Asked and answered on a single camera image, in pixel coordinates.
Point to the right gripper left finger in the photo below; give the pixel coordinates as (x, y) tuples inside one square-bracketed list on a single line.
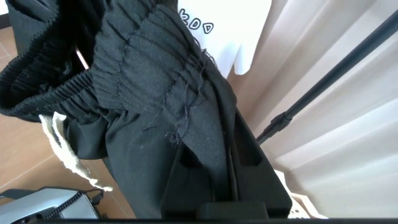
[(183, 189)]

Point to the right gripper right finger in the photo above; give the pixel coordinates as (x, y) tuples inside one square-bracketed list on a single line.
[(261, 186)]

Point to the white printed t-shirt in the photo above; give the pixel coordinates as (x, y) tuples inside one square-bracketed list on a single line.
[(227, 31)]

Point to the black clothes rack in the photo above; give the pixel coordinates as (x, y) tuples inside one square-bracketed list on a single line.
[(326, 77)]

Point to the beige curtain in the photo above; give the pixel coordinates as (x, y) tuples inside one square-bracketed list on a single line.
[(342, 140)]

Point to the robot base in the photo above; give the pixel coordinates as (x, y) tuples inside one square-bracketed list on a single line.
[(46, 205)]

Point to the black garment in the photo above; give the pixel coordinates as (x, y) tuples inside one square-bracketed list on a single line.
[(149, 77)]

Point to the white laundry basket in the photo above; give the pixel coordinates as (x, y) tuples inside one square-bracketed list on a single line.
[(298, 208)]

